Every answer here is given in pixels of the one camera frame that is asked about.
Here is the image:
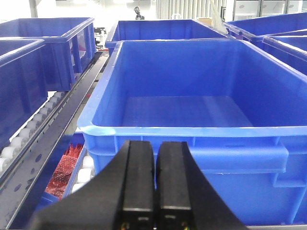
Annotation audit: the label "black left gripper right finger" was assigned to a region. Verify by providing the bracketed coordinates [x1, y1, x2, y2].
[156, 141, 247, 230]

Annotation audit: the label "red packaged parts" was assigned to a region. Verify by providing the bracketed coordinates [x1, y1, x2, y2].
[45, 144, 83, 199]

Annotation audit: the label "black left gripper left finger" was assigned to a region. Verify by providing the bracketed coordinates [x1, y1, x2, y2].
[28, 140, 154, 230]

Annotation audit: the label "blue crate right far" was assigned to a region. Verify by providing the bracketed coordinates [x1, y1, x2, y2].
[224, 12, 307, 48]

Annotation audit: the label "blue crate left near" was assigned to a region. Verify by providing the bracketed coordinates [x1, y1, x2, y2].
[0, 38, 47, 147]

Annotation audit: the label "blue crate right near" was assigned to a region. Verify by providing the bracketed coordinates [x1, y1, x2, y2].
[262, 35, 307, 75]

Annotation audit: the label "person in background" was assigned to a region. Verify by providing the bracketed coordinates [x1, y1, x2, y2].
[133, 6, 145, 20]

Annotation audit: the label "blue crate behind front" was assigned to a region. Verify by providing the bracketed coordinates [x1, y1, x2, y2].
[105, 19, 230, 55]

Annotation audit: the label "large blue front crate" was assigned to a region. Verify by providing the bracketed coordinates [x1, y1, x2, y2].
[77, 39, 307, 225]

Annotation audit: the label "grey roller conveyor rail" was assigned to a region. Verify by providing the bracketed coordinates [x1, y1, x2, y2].
[0, 51, 109, 230]

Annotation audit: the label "blue crate left far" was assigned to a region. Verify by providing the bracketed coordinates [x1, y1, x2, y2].
[0, 17, 96, 91]

